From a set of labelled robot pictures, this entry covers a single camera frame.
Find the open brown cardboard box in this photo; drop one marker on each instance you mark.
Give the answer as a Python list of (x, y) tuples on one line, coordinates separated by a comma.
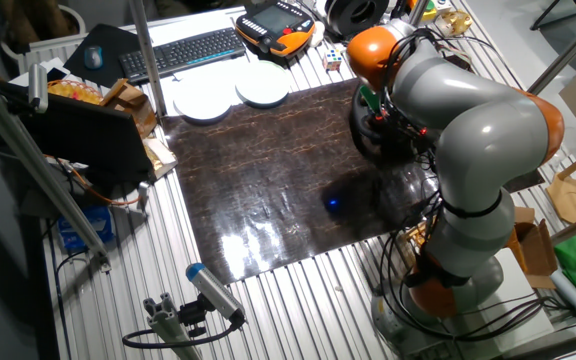
[(535, 250)]

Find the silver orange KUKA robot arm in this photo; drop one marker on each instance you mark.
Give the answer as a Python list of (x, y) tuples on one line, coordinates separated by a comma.
[(488, 135)]

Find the white yellow packet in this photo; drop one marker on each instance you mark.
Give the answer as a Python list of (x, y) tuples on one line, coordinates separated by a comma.
[(160, 155)]

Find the black computer keyboard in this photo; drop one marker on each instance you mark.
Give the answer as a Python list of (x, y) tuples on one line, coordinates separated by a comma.
[(183, 52)]

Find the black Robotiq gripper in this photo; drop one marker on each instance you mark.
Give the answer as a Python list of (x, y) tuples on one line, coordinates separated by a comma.
[(385, 120)]

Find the black racing steering wheel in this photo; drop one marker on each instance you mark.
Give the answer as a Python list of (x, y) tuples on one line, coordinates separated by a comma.
[(357, 127)]

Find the gold shiny object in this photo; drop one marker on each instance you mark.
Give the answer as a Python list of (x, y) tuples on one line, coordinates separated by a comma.
[(455, 22)]

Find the Rubik's cube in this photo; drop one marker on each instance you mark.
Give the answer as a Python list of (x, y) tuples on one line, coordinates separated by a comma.
[(332, 59)]

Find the white paper roll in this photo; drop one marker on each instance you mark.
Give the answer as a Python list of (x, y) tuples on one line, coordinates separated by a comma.
[(570, 295)]

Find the aluminium profile camera mount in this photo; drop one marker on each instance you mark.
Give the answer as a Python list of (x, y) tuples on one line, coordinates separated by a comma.
[(165, 325)]

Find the black filament spool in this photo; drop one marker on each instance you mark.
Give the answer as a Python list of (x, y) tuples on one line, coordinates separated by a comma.
[(348, 15)]

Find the orange black teach pendant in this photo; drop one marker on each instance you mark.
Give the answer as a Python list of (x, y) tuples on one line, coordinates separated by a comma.
[(273, 22)]

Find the slanted aluminium frame pole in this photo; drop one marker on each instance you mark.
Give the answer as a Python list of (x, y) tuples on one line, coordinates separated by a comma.
[(33, 160)]

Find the black laptop screen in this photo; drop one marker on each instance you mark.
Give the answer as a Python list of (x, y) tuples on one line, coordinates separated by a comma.
[(88, 135)]

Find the blue tissue pack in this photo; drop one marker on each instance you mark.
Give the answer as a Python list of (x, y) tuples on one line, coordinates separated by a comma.
[(85, 230)]

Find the black mouse pad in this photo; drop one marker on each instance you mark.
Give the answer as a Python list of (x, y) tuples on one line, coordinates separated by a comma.
[(113, 45)]

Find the black steering wheel base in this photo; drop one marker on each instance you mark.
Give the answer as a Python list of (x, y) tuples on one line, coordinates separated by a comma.
[(393, 149)]

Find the small white box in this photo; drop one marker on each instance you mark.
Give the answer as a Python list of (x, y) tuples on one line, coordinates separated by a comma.
[(50, 65)]

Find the dark brown marble mat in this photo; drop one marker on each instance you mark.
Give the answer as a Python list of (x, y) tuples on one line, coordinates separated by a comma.
[(268, 175)]

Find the silver depth camera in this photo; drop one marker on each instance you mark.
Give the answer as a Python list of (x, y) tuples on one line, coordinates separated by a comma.
[(38, 87)]

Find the yellow green button box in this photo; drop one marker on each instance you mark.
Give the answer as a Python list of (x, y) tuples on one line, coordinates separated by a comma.
[(429, 9)]

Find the aluminium profile post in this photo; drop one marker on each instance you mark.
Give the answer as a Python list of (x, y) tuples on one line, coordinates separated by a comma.
[(145, 55), (568, 50)]

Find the blue grey computer mouse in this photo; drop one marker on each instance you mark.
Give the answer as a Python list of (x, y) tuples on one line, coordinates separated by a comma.
[(93, 57)]

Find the silver camera with blue cap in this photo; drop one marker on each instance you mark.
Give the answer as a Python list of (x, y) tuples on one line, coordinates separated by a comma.
[(213, 290)]

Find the white plate with green rim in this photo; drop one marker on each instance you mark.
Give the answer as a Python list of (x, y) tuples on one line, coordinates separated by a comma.
[(263, 84)]

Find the black camera ball mount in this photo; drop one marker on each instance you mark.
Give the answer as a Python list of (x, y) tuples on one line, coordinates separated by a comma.
[(193, 315)]

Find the white round plate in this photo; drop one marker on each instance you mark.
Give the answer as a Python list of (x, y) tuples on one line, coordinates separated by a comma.
[(208, 74), (202, 102)]

